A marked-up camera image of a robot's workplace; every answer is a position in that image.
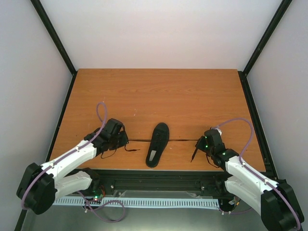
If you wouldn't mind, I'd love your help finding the black shoelace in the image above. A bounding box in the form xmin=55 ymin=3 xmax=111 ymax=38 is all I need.
xmin=128 ymin=139 xmax=197 ymax=168

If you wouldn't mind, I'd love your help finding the black canvas shoe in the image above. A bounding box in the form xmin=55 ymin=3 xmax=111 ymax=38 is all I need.
xmin=145 ymin=122 xmax=169 ymax=168

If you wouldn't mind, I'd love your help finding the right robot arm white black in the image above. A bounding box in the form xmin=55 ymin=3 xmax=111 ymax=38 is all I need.
xmin=195 ymin=129 xmax=304 ymax=231

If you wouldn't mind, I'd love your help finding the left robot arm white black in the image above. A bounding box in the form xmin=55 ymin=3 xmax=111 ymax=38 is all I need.
xmin=16 ymin=118 xmax=128 ymax=215

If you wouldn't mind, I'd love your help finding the left controller board with leds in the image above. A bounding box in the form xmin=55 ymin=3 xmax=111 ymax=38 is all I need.
xmin=86 ymin=186 xmax=105 ymax=204

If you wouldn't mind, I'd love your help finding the right wiring connector bundle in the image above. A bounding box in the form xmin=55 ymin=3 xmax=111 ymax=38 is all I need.
xmin=228 ymin=196 xmax=241 ymax=207

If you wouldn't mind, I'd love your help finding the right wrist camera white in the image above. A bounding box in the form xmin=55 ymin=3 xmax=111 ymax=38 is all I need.
xmin=211 ymin=127 xmax=222 ymax=135

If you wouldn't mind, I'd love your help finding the black aluminium frame base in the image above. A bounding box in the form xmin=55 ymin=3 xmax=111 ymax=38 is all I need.
xmin=14 ymin=69 xmax=304 ymax=231

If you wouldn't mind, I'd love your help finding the light blue cable duct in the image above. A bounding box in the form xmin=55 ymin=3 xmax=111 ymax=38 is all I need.
xmin=51 ymin=196 xmax=220 ymax=210

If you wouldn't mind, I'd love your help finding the left black frame post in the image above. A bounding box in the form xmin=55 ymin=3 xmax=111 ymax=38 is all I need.
xmin=30 ymin=0 xmax=77 ymax=77

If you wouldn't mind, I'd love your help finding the black frame post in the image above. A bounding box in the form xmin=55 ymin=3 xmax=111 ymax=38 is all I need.
xmin=30 ymin=0 xmax=77 ymax=77
xmin=242 ymin=0 xmax=292 ymax=77

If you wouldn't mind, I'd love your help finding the right black frame post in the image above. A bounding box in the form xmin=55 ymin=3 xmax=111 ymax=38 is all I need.
xmin=242 ymin=0 xmax=292 ymax=77

